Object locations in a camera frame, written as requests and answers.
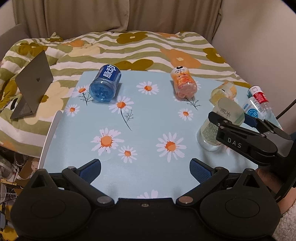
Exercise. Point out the beige curtain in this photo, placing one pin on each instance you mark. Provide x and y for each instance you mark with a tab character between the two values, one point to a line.
73	18

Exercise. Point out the floor clutter boxes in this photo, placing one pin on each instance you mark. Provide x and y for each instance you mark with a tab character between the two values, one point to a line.
16	171

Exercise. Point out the blue label water bottle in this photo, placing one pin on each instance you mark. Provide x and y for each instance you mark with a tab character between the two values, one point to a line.
253	108

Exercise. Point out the blue plastic drink bottle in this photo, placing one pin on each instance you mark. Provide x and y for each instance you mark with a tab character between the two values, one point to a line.
104	86

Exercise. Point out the floral striped bed quilt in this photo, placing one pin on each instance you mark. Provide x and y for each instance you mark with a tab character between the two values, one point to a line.
68	59

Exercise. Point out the grey upholstered headboard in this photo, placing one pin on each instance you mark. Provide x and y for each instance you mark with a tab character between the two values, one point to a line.
10	37

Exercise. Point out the yellow drink bottle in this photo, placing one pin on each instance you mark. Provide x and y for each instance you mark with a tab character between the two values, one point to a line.
226	89

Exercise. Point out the clear white-label bottle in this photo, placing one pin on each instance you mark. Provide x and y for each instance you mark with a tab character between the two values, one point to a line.
207	133

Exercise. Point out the person's right hand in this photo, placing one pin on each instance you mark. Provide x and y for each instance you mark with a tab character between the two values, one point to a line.
269	179

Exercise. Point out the daisy print blue tablecloth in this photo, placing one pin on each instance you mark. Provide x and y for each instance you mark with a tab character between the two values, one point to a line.
145	138

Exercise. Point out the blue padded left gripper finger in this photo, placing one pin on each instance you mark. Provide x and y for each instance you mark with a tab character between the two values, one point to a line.
85	174
202	172

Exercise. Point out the red label water bottle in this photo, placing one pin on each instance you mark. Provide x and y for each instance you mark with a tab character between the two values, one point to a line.
261	101

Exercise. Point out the grey open laptop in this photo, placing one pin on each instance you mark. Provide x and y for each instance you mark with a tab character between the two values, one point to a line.
33	82

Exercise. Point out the orange peach drink bottle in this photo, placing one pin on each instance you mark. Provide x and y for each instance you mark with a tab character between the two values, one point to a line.
184	85

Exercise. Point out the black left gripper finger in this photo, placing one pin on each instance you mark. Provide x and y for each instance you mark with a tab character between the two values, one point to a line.
256	122
219	120

